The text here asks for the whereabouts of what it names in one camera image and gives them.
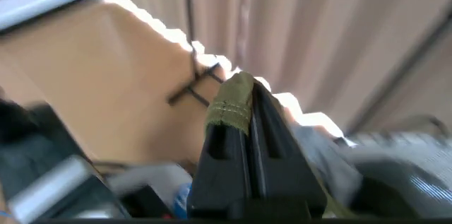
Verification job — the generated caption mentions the pale grey shorts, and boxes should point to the pale grey shorts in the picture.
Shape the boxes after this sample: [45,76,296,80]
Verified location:
[291,124,364,211]

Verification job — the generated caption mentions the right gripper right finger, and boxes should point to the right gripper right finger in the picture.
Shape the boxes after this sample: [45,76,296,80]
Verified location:
[248,81,328,220]

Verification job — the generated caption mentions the white laundry basket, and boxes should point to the white laundry basket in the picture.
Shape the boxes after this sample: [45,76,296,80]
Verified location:
[335,113,452,218]

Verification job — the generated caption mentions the black clothes rack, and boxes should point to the black clothes rack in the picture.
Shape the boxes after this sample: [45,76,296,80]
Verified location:
[167,0,452,135]

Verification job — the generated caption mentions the green long-sleeved shirt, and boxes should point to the green long-sleeved shirt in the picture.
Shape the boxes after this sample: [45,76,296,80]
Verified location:
[203,71,357,218]

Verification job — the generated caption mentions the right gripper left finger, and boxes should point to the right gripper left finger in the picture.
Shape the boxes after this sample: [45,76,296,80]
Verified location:
[186,121,252,220]

